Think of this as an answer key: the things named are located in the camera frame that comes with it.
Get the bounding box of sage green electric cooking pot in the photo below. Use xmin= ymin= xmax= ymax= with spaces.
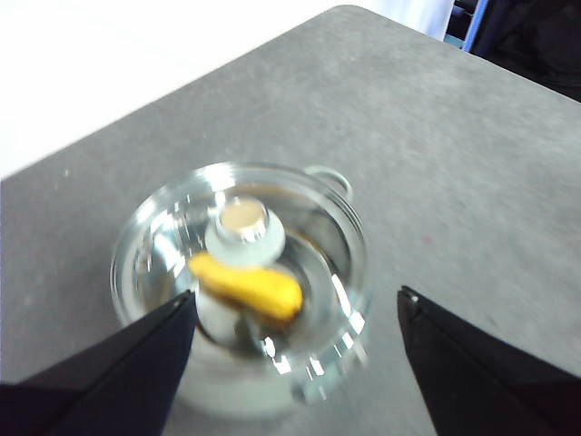
xmin=108 ymin=161 xmax=376 ymax=406

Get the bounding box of yellow corn cob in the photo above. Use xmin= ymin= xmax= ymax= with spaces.
xmin=187 ymin=252 xmax=304 ymax=322

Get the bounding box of glass lid with green knob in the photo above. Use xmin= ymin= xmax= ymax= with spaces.
xmin=110 ymin=162 xmax=372 ymax=403

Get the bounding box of dark background furniture, blue frame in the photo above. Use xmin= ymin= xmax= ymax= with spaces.
xmin=446 ymin=0 xmax=581 ymax=104

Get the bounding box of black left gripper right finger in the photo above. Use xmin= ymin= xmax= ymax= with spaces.
xmin=397 ymin=284 xmax=581 ymax=436

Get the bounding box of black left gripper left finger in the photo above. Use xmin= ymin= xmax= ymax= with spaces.
xmin=0 ymin=289 xmax=198 ymax=436

